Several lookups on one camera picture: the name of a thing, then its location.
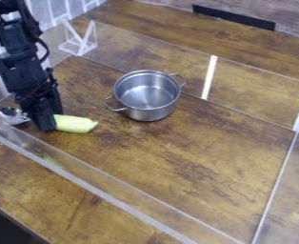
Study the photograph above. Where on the clear acrylic triangle bracket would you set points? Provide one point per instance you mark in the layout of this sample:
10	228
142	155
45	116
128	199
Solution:
78	45

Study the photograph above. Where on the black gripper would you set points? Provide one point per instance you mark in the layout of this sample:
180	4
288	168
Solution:
33	85

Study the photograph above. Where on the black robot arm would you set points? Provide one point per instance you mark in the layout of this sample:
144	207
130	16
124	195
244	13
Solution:
19	31

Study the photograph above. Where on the small steel pot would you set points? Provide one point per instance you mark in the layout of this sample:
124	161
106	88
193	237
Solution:
146	94

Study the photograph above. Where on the clear acrylic enclosure wall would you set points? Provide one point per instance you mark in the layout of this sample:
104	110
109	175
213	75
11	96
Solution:
205	177

